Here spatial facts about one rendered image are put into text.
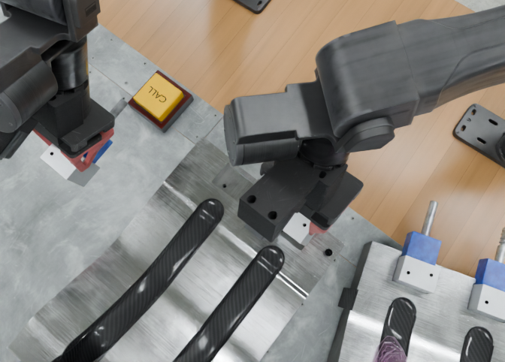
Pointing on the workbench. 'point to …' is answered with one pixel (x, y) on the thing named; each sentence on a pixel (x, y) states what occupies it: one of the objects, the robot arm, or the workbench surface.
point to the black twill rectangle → (349, 295)
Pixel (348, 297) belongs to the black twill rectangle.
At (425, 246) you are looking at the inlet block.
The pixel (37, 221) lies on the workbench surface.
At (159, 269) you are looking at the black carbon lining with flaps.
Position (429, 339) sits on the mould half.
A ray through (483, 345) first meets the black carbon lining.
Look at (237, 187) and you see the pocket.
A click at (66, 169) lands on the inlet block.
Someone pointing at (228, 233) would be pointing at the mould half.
